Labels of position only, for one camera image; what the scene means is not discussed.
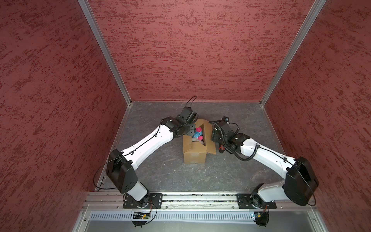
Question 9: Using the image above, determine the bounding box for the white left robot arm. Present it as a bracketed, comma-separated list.
[106, 106, 199, 208]

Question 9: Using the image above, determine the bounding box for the white slotted cable duct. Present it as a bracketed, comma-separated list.
[89, 211, 255, 223]

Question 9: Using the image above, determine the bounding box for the blue ball in box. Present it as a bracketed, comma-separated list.
[193, 131, 203, 139]

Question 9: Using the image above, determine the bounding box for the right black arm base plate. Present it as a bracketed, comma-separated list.
[236, 193, 277, 210]

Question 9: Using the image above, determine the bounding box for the right aluminium corner post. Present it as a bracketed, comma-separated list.
[260, 0, 327, 108]

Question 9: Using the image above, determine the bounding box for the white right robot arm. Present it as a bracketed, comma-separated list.
[210, 117, 319, 209]

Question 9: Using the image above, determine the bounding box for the white item in box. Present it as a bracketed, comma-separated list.
[192, 137, 204, 145]

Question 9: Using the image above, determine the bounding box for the brown cardboard express box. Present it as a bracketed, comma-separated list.
[183, 119, 217, 164]

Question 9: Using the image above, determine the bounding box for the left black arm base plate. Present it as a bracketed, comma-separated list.
[123, 193, 163, 209]

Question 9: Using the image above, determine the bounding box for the aluminium front rail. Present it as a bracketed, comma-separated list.
[82, 191, 317, 212]

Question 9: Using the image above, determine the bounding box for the aluminium corner post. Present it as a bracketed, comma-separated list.
[78, 0, 132, 107]
[260, 0, 327, 108]

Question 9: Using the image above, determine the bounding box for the left aluminium corner post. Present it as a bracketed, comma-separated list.
[78, 0, 132, 107]

